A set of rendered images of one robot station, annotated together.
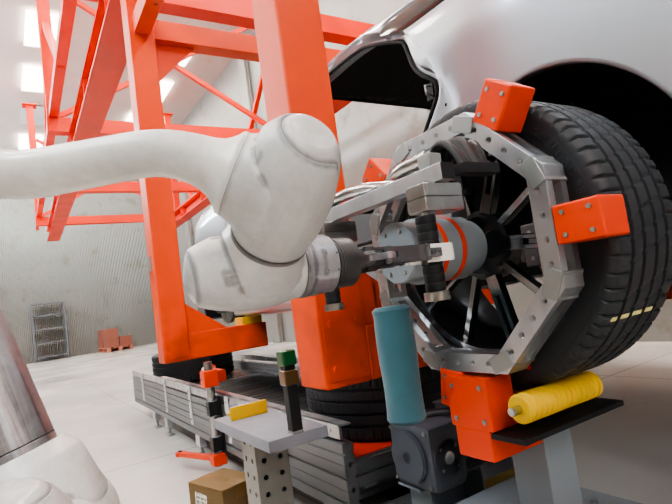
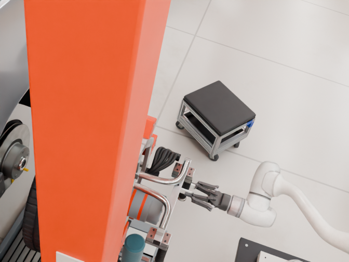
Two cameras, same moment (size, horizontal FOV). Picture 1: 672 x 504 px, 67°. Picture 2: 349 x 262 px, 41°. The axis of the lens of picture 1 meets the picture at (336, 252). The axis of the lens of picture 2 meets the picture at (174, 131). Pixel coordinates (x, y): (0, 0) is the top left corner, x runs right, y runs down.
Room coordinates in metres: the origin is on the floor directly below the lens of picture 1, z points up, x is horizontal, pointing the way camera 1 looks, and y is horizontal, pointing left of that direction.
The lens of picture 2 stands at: (1.92, 0.51, 2.52)
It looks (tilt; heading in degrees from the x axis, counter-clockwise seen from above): 48 degrees down; 218
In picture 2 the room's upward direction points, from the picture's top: 16 degrees clockwise
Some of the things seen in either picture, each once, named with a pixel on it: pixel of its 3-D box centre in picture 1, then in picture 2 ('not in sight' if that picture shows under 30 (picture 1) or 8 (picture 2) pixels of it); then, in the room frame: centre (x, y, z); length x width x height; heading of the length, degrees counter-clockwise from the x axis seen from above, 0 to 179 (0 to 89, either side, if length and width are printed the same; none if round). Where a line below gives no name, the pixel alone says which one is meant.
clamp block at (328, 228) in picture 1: (335, 232); (158, 238); (1.18, 0.00, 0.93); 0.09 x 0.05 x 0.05; 122
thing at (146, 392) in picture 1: (198, 386); not in sight; (4.33, 1.29, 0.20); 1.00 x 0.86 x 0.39; 32
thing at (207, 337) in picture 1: (224, 325); not in sight; (3.38, 0.80, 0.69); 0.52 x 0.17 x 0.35; 122
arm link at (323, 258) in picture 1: (312, 265); (235, 206); (0.75, 0.04, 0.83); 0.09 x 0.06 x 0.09; 32
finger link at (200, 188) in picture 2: (395, 256); (205, 191); (0.81, -0.09, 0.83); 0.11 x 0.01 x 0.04; 111
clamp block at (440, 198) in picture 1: (434, 198); (183, 172); (0.89, -0.19, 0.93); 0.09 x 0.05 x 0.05; 122
